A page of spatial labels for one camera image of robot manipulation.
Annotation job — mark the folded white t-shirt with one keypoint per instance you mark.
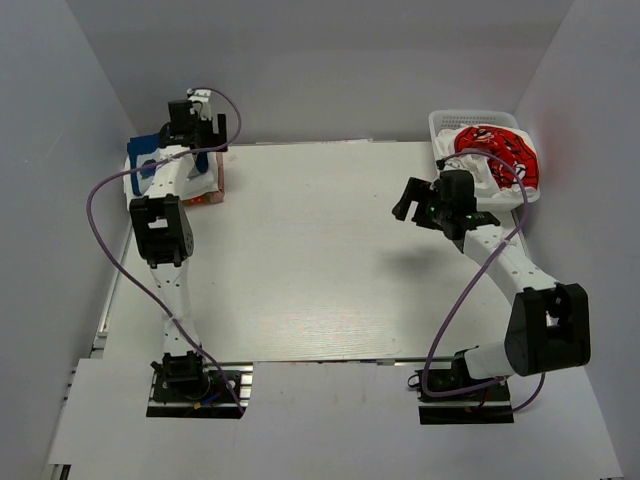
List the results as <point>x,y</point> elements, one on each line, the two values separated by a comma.
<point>201,179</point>

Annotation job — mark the folded red patterned t-shirt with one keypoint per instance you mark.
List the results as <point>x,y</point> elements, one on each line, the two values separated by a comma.
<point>196,201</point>

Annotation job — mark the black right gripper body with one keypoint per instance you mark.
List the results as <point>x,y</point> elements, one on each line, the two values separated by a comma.
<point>440,210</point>

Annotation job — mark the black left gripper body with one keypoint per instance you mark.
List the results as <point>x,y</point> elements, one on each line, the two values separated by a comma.
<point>210,141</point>

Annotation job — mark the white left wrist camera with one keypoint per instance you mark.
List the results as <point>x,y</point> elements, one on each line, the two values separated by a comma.
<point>201,100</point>

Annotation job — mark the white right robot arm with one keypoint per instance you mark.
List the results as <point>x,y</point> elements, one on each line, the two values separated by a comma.
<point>549,325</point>

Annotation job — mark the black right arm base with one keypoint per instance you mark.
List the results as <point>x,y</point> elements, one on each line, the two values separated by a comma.
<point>490,406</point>

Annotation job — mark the white plastic basket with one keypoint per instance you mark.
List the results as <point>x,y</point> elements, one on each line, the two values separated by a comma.
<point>453,119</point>

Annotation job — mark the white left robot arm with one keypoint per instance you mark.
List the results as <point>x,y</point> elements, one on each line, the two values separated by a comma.
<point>170,171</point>

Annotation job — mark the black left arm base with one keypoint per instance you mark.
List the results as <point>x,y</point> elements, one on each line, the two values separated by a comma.
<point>188,388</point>

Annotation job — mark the folded pink t-shirt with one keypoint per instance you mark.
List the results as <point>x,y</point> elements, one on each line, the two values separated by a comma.
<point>217,164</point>

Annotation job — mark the white t-shirt with red print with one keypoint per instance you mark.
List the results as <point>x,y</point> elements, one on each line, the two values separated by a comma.
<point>500,159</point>

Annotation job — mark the blue Mickey t-shirt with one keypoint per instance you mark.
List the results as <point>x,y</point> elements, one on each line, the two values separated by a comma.
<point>144,150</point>

